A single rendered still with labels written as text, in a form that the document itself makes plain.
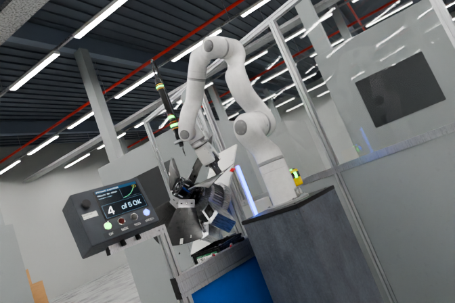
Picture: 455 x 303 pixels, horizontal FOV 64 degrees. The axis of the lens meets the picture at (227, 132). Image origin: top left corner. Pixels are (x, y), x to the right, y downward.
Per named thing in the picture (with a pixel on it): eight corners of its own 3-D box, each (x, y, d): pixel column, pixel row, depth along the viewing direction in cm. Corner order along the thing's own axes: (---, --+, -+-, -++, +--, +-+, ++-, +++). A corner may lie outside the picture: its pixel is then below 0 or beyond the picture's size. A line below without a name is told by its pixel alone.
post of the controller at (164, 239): (177, 274, 139) (160, 225, 143) (181, 274, 137) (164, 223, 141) (171, 278, 137) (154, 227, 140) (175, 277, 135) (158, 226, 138)
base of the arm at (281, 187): (314, 191, 160) (298, 152, 163) (299, 201, 144) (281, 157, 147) (277, 205, 170) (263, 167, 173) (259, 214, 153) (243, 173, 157)
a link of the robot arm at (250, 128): (288, 155, 161) (268, 106, 165) (267, 162, 147) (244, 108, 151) (267, 165, 168) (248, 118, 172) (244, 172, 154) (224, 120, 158)
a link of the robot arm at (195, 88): (199, 80, 170) (192, 143, 176) (207, 79, 185) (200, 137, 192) (181, 78, 171) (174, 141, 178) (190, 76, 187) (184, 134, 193)
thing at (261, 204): (258, 215, 266) (253, 201, 267) (275, 210, 255) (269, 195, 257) (243, 223, 253) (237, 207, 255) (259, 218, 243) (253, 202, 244)
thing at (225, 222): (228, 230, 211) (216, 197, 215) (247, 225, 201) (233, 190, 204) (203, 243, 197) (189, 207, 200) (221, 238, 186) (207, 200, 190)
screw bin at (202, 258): (219, 254, 187) (214, 241, 188) (246, 245, 179) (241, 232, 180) (195, 270, 168) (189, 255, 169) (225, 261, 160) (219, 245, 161)
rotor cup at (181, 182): (185, 209, 214) (166, 200, 209) (190, 187, 223) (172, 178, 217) (199, 203, 205) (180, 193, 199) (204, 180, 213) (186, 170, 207)
